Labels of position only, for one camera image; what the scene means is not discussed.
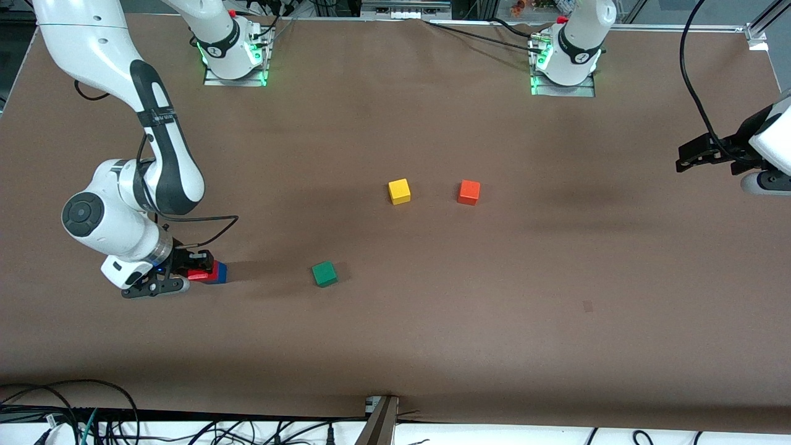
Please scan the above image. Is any green wooden block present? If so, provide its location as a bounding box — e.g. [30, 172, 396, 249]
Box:
[311, 260, 339, 288]

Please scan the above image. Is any white power strip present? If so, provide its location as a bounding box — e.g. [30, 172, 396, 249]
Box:
[362, 0, 452, 19]

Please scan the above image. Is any white desk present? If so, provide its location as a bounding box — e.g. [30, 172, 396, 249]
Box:
[0, 408, 791, 445]

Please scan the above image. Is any black right gripper plug cable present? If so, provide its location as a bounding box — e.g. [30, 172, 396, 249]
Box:
[137, 131, 240, 251]

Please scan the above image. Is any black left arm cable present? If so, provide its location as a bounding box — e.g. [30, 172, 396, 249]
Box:
[680, 0, 752, 163]

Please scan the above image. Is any aluminium corner bracket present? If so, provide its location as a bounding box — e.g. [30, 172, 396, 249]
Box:
[745, 23, 771, 51]

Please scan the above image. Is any aluminium table edge rail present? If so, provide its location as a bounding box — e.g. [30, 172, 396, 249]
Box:
[596, 23, 748, 33]

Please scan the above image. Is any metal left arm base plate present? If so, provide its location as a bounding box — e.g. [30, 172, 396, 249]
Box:
[530, 37, 597, 98]

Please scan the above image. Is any black looping cable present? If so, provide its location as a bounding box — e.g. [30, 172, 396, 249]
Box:
[0, 379, 142, 445]

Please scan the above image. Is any teal cable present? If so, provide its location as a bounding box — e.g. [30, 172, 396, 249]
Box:
[79, 408, 99, 445]

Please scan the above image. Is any black right arm strapped cable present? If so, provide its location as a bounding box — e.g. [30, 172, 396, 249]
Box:
[74, 79, 111, 102]

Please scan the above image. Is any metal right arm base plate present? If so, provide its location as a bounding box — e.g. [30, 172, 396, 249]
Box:
[203, 25, 271, 87]

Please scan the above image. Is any aluminium frame post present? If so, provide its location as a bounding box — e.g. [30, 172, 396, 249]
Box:
[355, 396, 400, 445]

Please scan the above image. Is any black base cable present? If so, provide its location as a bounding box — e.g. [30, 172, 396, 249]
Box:
[426, 19, 546, 54]

